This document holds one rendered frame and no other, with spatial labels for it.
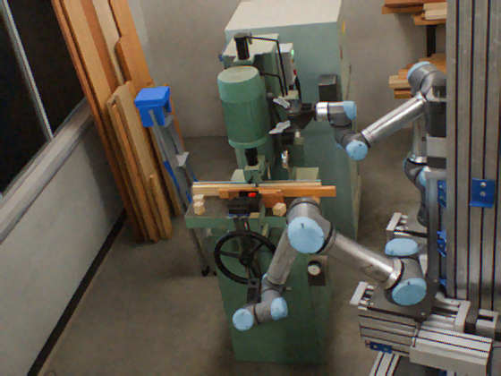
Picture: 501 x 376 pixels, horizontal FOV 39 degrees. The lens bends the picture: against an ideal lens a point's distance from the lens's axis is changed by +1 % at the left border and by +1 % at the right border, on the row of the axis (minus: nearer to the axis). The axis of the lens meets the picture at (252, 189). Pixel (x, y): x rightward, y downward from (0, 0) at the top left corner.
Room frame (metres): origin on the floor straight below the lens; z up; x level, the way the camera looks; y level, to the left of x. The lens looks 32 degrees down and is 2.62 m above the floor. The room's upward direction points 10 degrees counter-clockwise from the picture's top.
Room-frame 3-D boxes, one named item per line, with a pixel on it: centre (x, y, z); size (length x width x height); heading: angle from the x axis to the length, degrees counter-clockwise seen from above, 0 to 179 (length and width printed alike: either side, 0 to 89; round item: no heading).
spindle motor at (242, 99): (2.72, -0.02, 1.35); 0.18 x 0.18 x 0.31
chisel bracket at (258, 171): (2.74, -0.03, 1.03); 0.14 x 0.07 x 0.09; 163
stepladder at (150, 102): (3.49, 0.39, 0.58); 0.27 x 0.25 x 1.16; 77
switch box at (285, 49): (2.99, -0.25, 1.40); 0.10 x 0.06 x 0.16; 163
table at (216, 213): (2.62, 0.02, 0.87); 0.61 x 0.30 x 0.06; 73
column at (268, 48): (3.00, -0.10, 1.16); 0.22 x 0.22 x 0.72; 73
